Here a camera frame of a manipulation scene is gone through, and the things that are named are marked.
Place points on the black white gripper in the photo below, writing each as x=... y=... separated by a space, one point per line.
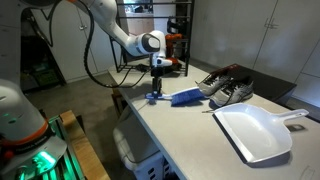
x=159 y=65

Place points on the blue white hand brush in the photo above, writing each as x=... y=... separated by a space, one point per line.
x=186 y=96

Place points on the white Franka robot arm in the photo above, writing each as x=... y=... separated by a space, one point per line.
x=20 y=120

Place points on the brown wooden stool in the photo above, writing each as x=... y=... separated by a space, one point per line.
x=116 y=101

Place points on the orange black power drill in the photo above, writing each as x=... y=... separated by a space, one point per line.
x=174 y=40

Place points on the grey running sneaker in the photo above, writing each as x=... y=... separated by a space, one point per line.
x=235 y=93
x=213 y=85

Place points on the white laundry basket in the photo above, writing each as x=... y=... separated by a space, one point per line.
x=136 y=146

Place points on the light wooden robot stand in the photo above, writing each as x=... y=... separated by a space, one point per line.
x=86 y=150

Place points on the white plastic dustpan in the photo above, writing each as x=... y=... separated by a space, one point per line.
x=256 y=131

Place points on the green crate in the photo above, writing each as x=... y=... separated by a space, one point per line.
x=46 y=77

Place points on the dark floor mat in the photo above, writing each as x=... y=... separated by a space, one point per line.
x=270 y=83

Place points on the dark storage shelf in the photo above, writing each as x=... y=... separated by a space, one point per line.
x=40 y=56

